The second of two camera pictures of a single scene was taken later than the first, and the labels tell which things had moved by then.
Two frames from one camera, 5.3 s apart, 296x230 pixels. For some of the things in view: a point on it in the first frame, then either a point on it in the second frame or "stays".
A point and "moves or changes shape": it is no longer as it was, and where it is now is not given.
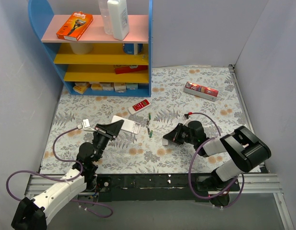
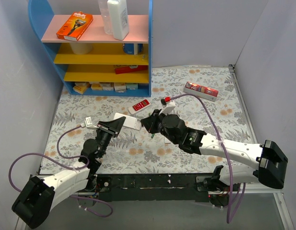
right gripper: [177, 133] to [154, 122]
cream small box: [119, 87] stays
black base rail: [151, 187] stays
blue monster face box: [129, 48] stays
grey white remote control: [128, 125] moves or changes shape
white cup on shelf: [82, 48] stays
